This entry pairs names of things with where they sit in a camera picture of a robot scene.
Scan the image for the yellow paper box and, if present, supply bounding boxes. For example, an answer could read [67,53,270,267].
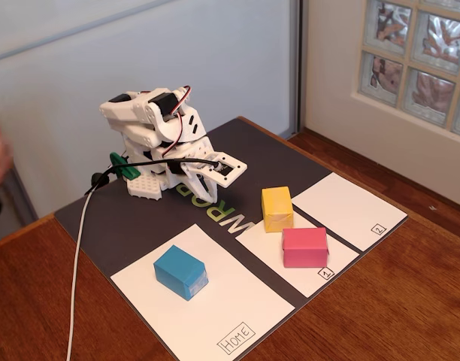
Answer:
[261,186,294,233]

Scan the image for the white paper sheet marked two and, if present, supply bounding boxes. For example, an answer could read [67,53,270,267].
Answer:
[289,171,409,253]

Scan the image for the black printed mat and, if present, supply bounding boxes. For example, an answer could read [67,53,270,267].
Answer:
[53,116,409,361]

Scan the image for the red paper box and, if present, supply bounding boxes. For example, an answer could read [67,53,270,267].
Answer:
[281,226,330,268]

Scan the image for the black camera cable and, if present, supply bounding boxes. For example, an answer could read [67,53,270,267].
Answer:
[83,157,220,196]

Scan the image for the white paper sheet marked one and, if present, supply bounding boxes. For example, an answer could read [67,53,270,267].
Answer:
[235,214,361,299]

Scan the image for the glass block window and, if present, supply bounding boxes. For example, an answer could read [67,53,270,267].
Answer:
[352,0,460,142]

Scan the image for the frosted sliding door panel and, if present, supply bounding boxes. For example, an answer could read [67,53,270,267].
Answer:
[0,0,302,226]

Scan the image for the blue paper box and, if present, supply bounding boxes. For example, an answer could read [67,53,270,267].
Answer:
[153,244,210,302]

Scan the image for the white cable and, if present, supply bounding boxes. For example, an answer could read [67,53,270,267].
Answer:
[65,165,114,361]

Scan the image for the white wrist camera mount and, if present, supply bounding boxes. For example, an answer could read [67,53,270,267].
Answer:
[203,151,249,189]

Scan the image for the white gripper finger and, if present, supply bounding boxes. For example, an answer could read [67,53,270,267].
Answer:
[182,170,219,205]
[203,175,219,197]

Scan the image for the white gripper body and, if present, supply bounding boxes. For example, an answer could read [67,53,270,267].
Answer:
[156,137,216,176]

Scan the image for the red white servo wire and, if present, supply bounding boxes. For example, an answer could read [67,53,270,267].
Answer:
[160,85,192,155]

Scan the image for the green clamp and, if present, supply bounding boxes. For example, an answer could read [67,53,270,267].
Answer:
[108,151,141,181]

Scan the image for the white paper sheet marked home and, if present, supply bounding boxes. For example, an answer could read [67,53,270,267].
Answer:
[110,223,296,361]

